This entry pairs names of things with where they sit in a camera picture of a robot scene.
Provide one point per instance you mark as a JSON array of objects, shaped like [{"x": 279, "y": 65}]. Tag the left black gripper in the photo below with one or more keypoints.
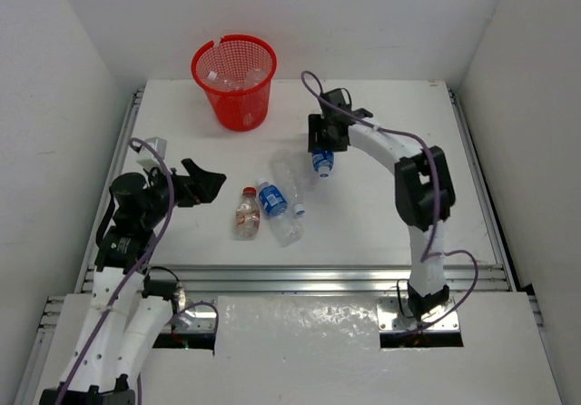
[{"x": 186, "y": 189}]

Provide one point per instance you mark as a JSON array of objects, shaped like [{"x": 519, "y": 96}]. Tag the large clear plastic bottle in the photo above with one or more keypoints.
[{"x": 223, "y": 82}]

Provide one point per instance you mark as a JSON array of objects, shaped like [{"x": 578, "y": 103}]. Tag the aluminium frame rail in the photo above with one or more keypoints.
[{"x": 293, "y": 280}]

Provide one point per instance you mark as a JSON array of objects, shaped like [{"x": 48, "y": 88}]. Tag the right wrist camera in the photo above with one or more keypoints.
[{"x": 339, "y": 97}]

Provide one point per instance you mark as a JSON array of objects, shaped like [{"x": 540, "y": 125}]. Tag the clear crushed bottle blue cap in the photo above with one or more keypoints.
[{"x": 253, "y": 78}]

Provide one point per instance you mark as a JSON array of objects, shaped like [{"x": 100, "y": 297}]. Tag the blue-label plastic bottle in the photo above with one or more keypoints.
[{"x": 322, "y": 162}]

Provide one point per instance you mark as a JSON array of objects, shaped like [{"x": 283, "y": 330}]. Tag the blue-label bottle white cap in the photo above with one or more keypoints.
[{"x": 284, "y": 227}]

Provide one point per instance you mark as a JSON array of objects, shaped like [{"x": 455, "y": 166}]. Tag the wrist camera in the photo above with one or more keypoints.
[
  {"x": 149, "y": 157},
  {"x": 339, "y": 97}
]

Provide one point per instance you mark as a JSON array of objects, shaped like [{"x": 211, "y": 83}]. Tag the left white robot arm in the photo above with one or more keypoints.
[{"x": 128, "y": 309}]

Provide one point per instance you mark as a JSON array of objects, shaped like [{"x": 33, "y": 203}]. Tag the red mesh plastic bin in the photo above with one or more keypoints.
[{"x": 236, "y": 55}]

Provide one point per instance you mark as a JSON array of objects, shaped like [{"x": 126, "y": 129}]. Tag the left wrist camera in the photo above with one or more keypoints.
[{"x": 149, "y": 157}]

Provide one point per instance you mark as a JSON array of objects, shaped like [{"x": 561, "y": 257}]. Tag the red-capped labelled plastic bottle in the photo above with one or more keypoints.
[{"x": 247, "y": 215}]

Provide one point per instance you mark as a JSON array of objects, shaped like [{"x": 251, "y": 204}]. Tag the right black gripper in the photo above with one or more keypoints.
[{"x": 317, "y": 140}]

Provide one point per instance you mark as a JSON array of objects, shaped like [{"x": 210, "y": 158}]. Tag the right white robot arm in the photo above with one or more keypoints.
[{"x": 424, "y": 193}]

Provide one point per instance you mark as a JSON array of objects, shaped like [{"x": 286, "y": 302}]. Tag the clear bottle blue-white cap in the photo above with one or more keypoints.
[{"x": 287, "y": 181}]

